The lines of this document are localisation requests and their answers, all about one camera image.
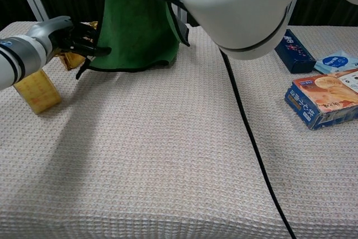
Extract left grey and black robot hand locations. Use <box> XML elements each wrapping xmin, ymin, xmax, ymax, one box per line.
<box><xmin>27</xmin><ymin>16</ymin><xmax>112</xmax><ymax>58</ymax></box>

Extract grey and green cloth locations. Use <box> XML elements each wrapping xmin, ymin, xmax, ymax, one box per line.
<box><xmin>76</xmin><ymin>0</ymin><xmax>191</xmax><ymax>81</ymax></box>

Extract gold biscuit package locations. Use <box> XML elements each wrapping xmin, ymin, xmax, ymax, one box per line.
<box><xmin>56</xmin><ymin>21</ymin><xmax>99</xmax><ymax>71</ymax></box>

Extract yellow packing tape roll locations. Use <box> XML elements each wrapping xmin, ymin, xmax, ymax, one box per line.
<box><xmin>13</xmin><ymin>69</ymin><xmax>62</xmax><ymax>115</ymax></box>

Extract beige waffle weave tablecloth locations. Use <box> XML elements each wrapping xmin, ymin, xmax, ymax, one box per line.
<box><xmin>0</xmin><ymin>21</ymin><xmax>358</xmax><ymax>239</ymax></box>

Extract dark blue rectangular box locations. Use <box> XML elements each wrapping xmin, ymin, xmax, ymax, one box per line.
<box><xmin>274</xmin><ymin>29</ymin><xmax>317</xmax><ymax>74</ymax></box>

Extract orange and blue food box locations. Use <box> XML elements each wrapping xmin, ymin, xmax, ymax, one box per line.
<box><xmin>284</xmin><ymin>68</ymin><xmax>358</xmax><ymax>131</ymax></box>

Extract light blue wet wipes pack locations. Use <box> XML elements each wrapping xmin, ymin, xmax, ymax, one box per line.
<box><xmin>313</xmin><ymin>48</ymin><xmax>358</xmax><ymax>75</ymax></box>

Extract white upright frame post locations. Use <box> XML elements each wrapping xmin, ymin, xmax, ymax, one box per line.
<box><xmin>170</xmin><ymin>0</ymin><xmax>188</xmax><ymax>26</ymax></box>

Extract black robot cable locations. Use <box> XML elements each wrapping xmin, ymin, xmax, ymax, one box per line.
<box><xmin>131</xmin><ymin>0</ymin><xmax>298</xmax><ymax>239</ymax></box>

